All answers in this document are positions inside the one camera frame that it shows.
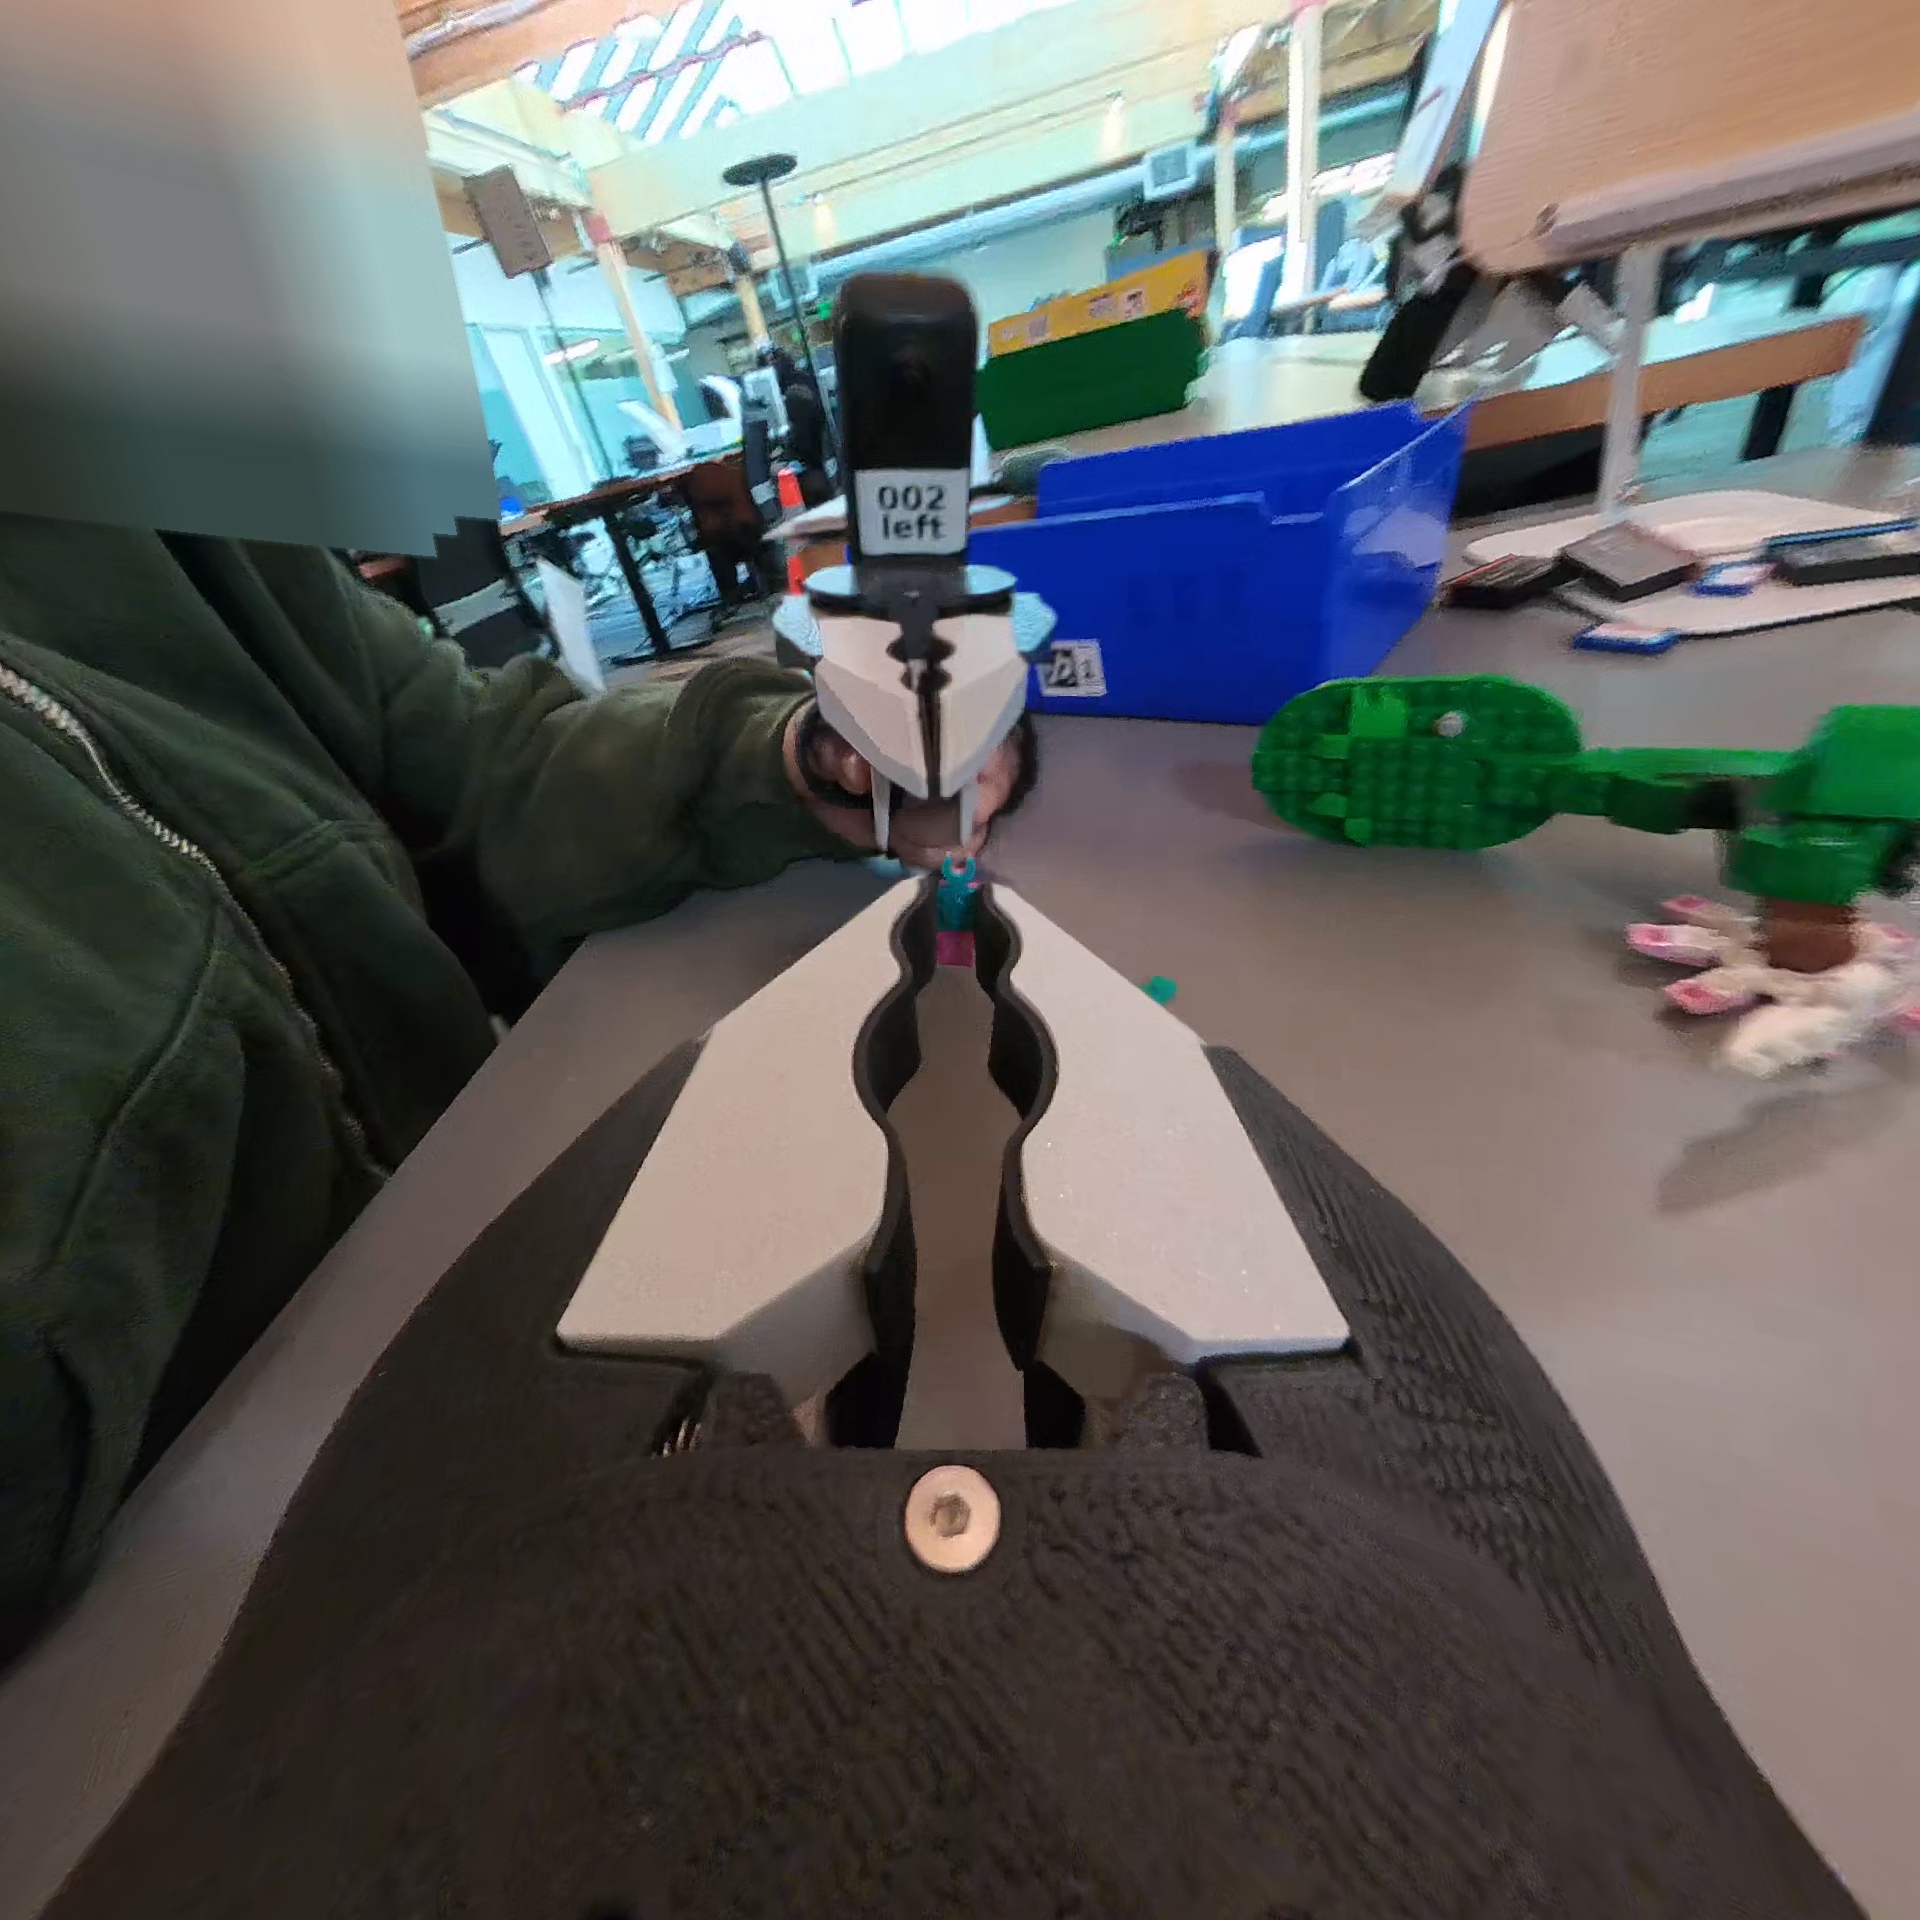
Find black case blue trim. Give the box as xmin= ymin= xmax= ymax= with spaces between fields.
xmin=1770 ymin=526 xmax=1920 ymax=589

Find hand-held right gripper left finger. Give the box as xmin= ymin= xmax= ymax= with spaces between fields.
xmin=556 ymin=878 xmax=922 ymax=1449

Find white lego piece clear rods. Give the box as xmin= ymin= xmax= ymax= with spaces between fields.
xmin=1716 ymin=961 xmax=1907 ymax=1079

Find black red flat item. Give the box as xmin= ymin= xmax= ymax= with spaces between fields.
xmin=1440 ymin=555 xmax=1576 ymax=613

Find blue plastic bin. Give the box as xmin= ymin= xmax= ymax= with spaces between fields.
xmin=967 ymin=398 xmax=1472 ymax=726

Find white paper sheet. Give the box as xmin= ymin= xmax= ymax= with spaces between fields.
xmin=538 ymin=559 xmax=606 ymax=695

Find hanging sign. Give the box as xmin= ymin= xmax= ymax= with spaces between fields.
xmin=461 ymin=165 xmax=554 ymax=281

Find pink white lego flower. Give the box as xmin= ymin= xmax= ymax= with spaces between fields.
xmin=1627 ymin=892 xmax=1920 ymax=1052

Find person's left hand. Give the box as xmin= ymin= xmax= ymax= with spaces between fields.
xmin=787 ymin=697 xmax=1037 ymax=869

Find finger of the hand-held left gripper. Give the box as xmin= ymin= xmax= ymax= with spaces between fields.
xmin=810 ymin=604 xmax=940 ymax=859
xmin=938 ymin=604 xmax=1037 ymax=857

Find white desk mat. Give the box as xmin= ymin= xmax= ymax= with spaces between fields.
xmin=1462 ymin=486 xmax=1920 ymax=636

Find black floor lamp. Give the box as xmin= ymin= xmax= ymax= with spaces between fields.
xmin=722 ymin=153 xmax=842 ymax=452

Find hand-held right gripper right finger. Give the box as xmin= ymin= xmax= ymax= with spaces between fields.
xmin=982 ymin=885 xmax=1352 ymax=1442

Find person's left forearm green sleeve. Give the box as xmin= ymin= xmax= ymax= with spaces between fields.
xmin=358 ymin=651 xmax=903 ymax=977

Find wooden office table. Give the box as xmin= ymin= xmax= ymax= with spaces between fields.
xmin=502 ymin=457 xmax=798 ymax=663

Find green lego plant model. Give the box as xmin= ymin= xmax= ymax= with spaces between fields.
xmin=1253 ymin=675 xmax=1920 ymax=903

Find yellow lego box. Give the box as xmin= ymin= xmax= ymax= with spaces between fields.
xmin=987 ymin=251 xmax=1210 ymax=358

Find person's green jacket torso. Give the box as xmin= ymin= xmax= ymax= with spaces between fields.
xmin=0 ymin=517 xmax=512 ymax=1666

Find white desk frame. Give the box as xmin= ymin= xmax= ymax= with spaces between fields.
xmin=1357 ymin=0 xmax=1674 ymax=519

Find green storage box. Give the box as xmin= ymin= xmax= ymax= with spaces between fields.
xmin=975 ymin=311 xmax=1210 ymax=452

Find dark brown box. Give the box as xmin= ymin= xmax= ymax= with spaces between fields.
xmin=1558 ymin=526 xmax=1706 ymax=601

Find raised wooden desk top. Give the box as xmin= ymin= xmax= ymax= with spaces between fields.
xmin=1462 ymin=0 xmax=1920 ymax=277

